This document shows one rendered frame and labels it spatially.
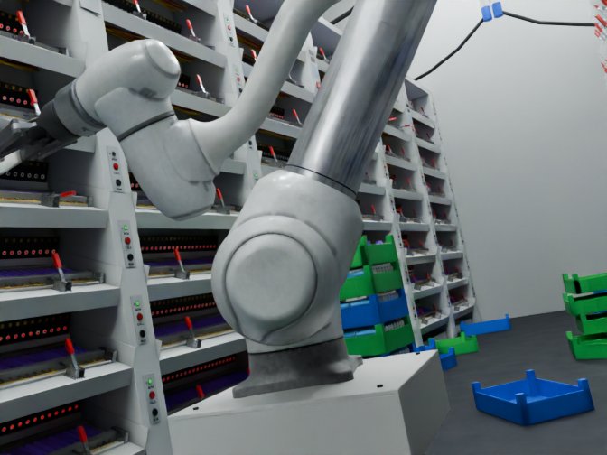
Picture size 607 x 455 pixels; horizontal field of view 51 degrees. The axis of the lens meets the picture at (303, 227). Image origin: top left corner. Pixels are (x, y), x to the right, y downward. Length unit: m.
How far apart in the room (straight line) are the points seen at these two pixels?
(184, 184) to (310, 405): 0.40
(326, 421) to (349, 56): 0.46
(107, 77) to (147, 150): 0.12
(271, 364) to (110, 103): 0.47
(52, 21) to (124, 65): 0.90
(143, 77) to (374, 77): 0.37
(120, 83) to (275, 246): 0.43
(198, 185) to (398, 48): 0.39
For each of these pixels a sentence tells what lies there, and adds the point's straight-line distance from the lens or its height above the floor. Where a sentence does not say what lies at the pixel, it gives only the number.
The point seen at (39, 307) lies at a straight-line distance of 1.50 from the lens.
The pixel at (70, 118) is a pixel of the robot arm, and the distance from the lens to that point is 1.11.
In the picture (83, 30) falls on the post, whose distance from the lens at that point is 1.84.
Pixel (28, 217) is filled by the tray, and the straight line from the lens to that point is 1.53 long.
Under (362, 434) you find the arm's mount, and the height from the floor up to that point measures 0.25.
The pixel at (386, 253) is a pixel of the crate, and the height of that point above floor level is 0.51.
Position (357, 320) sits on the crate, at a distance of 1.77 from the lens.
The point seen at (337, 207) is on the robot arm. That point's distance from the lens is 0.77.
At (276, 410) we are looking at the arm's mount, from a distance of 0.86.
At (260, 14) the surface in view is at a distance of 3.14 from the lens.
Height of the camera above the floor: 0.43
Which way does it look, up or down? 6 degrees up
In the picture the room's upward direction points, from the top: 11 degrees counter-clockwise
